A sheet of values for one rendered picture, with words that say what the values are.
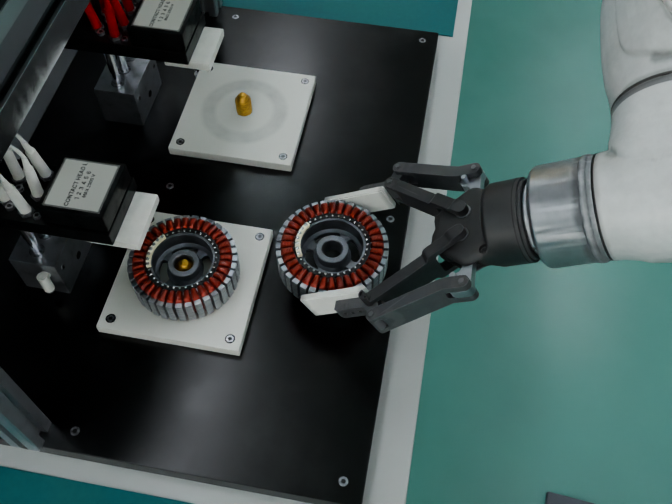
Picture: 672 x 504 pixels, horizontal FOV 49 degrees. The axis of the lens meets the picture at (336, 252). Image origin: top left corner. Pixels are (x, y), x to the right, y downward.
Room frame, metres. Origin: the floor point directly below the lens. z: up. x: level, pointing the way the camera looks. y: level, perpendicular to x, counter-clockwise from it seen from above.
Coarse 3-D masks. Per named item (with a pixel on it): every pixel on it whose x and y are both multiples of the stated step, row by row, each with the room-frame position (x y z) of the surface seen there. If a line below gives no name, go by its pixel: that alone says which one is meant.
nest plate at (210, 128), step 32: (224, 64) 0.72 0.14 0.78; (192, 96) 0.67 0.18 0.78; (224, 96) 0.67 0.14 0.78; (256, 96) 0.67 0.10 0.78; (288, 96) 0.67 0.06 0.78; (192, 128) 0.61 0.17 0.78; (224, 128) 0.61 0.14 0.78; (256, 128) 0.61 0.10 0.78; (288, 128) 0.61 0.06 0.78; (224, 160) 0.57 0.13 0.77; (256, 160) 0.56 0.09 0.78; (288, 160) 0.56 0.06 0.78
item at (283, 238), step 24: (312, 216) 0.44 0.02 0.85; (336, 216) 0.44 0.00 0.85; (360, 216) 0.43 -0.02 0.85; (288, 240) 0.41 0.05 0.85; (312, 240) 0.42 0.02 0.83; (336, 240) 0.41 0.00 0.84; (360, 240) 0.42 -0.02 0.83; (384, 240) 0.41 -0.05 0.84; (288, 264) 0.38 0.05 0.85; (336, 264) 0.39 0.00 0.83; (360, 264) 0.38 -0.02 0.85; (384, 264) 0.38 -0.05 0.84; (288, 288) 0.37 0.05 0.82; (312, 288) 0.35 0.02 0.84; (336, 288) 0.35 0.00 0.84
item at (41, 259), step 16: (48, 240) 0.42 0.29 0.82; (64, 240) 0.42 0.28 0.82; (80, 240) 0.44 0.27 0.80; (16, 256) 0.40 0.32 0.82; (32, 256) 0.40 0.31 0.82; (48, 256) 0.40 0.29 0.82; (64, 256) 0.41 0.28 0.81; (80, 256) 0.43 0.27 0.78; (32, 272) 0.40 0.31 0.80; (48, 272) 0.39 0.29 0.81; (64, 272) 0.40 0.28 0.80; (64, 288) 0.39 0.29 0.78
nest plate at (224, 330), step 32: (224, 224) 0.47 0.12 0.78; (128, 256) 0.43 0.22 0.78; (256, 256) 0.43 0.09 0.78; (128, 288) 0.39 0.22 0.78; (256, 288) 0.39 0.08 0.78; (128, 320) 0.35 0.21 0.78; (160, 320) 0.35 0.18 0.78; (192, 320) 0.35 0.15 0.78; (224, 320) 0.35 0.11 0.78; (224, 352) 0.32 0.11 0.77
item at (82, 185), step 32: (64, 160) 0.45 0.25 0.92; (96, 160) 0.45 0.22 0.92; (64, 192) 0.41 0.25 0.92; (96, 192) 0.41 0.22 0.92; (128, 192) 0.43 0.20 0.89; (0, 224) 0.40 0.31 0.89; (32, 224) 0.39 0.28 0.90; (64, 224) 0.39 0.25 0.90; (96, 224) 0.38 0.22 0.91; (128, 224) 0.40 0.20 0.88
